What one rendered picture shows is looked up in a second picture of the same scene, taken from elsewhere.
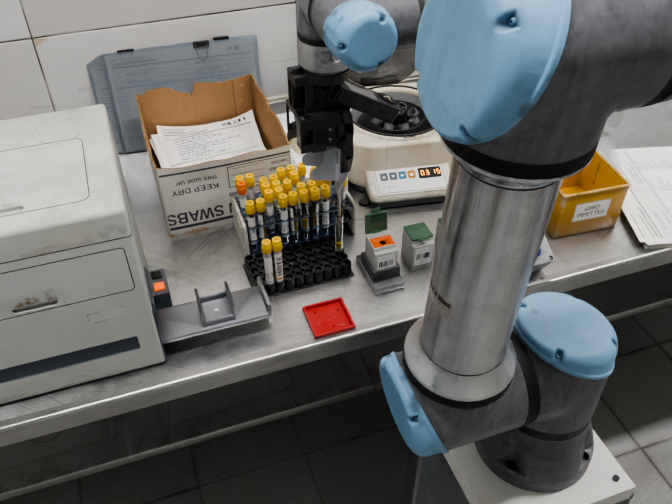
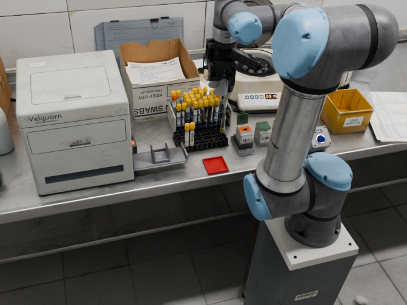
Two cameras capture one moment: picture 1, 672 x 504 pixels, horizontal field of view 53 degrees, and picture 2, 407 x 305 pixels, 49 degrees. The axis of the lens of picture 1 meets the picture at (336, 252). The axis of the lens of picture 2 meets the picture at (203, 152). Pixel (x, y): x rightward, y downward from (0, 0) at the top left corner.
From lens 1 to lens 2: 0.36 m
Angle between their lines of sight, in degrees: 0
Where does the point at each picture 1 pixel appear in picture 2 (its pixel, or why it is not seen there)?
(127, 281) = (123, 136)
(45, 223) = (92, 104)
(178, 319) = (141, 159)
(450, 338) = (277, 163)
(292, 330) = (197, 169)
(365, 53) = (246, 36)
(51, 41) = (77, 14)
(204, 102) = (153, 51)
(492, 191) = (298, 98)
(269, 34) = (190, 17)
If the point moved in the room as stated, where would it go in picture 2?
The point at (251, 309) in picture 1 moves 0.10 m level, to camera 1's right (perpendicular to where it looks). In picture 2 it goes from (177, 157) to (209, 160)
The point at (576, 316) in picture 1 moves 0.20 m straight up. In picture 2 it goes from (334, 163) to (358, 95)
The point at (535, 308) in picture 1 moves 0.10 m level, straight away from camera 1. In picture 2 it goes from (316, 158) to (326, 135)
